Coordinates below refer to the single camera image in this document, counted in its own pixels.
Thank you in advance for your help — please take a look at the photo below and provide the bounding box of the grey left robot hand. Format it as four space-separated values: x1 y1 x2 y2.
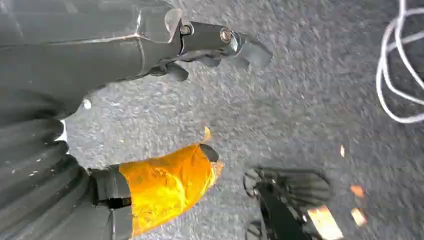
0 0 274 240

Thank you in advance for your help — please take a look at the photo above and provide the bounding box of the black robot foot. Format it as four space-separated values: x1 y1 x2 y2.
242 166 334 240

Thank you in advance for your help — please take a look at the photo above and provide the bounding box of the white cable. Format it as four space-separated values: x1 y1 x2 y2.
375 0 424 124

